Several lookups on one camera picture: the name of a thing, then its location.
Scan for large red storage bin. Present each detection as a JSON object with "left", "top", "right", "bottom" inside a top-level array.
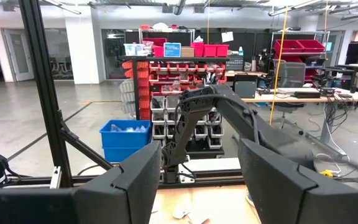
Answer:
[{"left": 141, "top": 37, "right": 168, "bottom": 58}]

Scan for white door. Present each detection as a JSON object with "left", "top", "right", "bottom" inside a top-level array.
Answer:
[{"left": 1, "top": 28, "right": 35, "bottom": 83}]

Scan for grey office chair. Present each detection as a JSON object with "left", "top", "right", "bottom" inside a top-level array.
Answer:
[{"left": 272, "top": 61, "right": 308, "bottom": 136}]

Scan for white frame bracket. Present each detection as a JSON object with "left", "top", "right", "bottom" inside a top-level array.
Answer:
[
  {"left": 178, "top": 161, "right": 195, "bottom": 184},
  {"left": 49, "top": 166, "right": 63, "bottom": 190}
]

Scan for long wooden desk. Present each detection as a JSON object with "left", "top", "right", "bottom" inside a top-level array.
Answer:
[{"left": 225, "top": 88, "right": 358, "bottom": 156}]

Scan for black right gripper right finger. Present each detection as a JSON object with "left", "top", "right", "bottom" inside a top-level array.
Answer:
[{"left": 237, "top": 138, "right": 358, "bottom": 224}]

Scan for red white bin rack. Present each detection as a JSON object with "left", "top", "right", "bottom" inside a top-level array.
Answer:
[{"left": 118, "top": 55, "right": 230, "bottom": 158}]

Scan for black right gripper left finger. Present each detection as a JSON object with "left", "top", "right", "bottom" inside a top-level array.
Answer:
[{"left": 0, "top": 140, "right": 163, "bottom": 224}]

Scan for wire shelf red bins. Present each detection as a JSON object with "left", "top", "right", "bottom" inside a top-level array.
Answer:
[{"left": 270, "top": 29, "right": 331, "bottom": 83}]

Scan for blue sign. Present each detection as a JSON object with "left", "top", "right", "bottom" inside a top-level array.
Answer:
[{"left": 163, "top": 42, "right": 182, "bottom": 58}]

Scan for grey equipment case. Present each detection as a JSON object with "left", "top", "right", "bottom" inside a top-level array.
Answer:
[{"left": 233, "top": 74, "right": 259, "bottom": 100}]

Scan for small cardboard box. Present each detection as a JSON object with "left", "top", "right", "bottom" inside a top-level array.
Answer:
[{"left": 181, "top": 46, "right": 196, "bottom": 58}]

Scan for flat black desk box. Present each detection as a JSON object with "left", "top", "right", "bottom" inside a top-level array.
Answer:
[{"left": 293, "top": 91, "right": 322, "bottom": 100}]

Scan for blue storage bin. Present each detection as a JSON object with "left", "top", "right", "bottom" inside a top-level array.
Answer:
[{"left": 99, "top": 119, "right": 152, "bottom": 164}]

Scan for white building column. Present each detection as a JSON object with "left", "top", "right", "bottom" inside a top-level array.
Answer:
[{"left": 65, "top": 17, "right": 101, "bottom": 85}]

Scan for white paper sign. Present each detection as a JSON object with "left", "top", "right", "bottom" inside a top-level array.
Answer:
[{"left": 221, "top": 30, "right": 234, "bottom": 44}]

